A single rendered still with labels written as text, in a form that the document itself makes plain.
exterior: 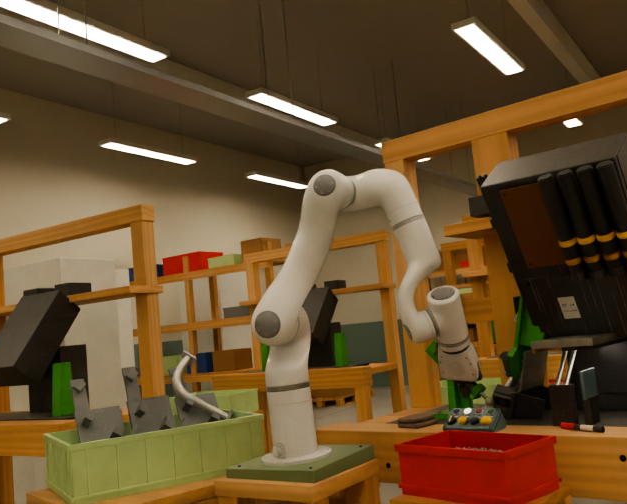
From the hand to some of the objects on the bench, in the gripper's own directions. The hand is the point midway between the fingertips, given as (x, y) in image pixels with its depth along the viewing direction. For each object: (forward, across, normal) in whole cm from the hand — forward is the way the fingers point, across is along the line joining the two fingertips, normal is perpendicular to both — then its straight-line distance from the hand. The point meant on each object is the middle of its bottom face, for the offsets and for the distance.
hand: (465, 389), depth 189 cm
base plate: (+26, -24, -20) cm, 41 cm away
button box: (+15, -1, +4) cm, 16 cm away
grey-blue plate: (+15, -31, -7) cm, 35 cm away
